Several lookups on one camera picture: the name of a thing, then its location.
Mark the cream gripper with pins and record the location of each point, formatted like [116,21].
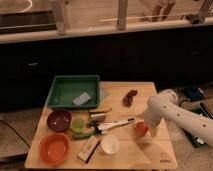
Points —
[153,131]

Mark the red apple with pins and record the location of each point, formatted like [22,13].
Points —
[141,128]

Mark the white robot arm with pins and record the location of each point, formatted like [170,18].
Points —
[165,105]

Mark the white paper cup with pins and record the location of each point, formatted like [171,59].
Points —
[110,144]

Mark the small metal cup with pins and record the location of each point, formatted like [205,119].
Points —
[98,117]

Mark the small green cup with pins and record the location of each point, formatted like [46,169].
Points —
[77,125]

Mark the bunch of dark grapes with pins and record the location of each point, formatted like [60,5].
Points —
[128,98]

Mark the green crate with items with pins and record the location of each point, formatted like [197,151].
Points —
[196,141]

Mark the blue device on floor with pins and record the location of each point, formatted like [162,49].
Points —
[193,93]

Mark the yellow banana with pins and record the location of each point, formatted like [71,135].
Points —
[100,110]

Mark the beige box with black edge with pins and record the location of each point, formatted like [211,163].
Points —
[88,148]

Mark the green cucumber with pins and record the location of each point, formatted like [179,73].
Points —
[79,136]

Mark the grey sponge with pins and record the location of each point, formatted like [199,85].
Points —
[82,99]

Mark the dark red bowl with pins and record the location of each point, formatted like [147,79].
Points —
[59,120]

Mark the green plastic tray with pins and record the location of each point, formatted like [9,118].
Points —
[66,88]

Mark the orange plastic bowl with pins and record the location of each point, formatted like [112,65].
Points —
[54,148]

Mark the white handled knife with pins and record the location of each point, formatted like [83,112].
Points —
[108,125]

